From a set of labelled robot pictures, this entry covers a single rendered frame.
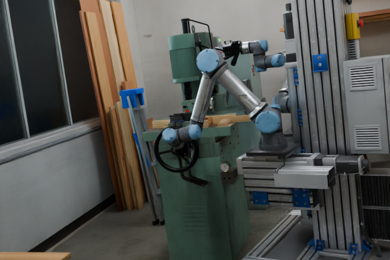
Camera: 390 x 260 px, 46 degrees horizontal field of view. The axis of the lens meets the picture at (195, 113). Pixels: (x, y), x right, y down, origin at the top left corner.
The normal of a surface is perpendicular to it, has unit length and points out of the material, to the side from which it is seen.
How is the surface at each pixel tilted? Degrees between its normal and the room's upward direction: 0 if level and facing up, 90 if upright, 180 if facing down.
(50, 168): 90
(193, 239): 90
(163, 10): 90
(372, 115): 90
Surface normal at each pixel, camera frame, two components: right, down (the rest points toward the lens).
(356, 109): -0.52, 0.16
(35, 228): 0.95, -0.08
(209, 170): -0.31, 0.15
